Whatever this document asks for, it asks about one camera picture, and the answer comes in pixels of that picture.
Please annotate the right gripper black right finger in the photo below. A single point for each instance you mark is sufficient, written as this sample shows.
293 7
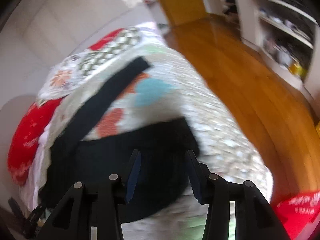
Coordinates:
254 216

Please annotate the long red bolster pillow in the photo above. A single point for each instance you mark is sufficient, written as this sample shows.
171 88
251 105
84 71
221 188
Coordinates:
25 140

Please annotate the white glossy wardrobe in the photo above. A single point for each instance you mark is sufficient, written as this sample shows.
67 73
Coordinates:
50 30

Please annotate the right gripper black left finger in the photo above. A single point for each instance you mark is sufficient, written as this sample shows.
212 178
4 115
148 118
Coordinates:
71 219

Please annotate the floral white pillow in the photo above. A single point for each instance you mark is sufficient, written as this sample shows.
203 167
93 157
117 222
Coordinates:
62 78

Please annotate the white tv shelf unit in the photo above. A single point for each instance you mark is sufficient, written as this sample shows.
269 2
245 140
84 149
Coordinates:
287 39

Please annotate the black pants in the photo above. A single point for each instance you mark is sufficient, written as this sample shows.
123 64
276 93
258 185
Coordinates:
162 177

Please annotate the green cloud pattern pillow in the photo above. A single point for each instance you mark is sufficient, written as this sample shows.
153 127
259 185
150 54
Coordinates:
124 40

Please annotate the red cloth on floor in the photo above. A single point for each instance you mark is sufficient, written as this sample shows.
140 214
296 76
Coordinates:
300 215

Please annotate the heart patterned quilted bedspread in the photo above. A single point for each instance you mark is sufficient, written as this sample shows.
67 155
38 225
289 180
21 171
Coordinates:
173 88

